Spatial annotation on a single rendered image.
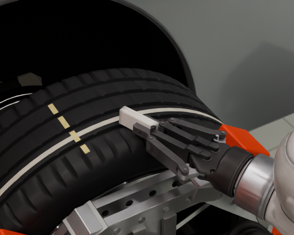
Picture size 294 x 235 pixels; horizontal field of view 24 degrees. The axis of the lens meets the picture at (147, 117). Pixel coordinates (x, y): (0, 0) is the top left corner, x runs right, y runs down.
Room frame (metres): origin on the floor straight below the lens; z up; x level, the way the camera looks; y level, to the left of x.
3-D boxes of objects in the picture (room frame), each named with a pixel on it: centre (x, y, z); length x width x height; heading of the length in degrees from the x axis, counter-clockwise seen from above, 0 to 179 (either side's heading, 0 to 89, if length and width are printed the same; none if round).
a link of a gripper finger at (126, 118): (0.85, 0.02, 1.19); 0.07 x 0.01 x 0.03; 54
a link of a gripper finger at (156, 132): (0.79, -0.05, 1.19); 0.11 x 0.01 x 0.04; 56
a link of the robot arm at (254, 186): (0.72, -0.17, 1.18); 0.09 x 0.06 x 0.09; 145
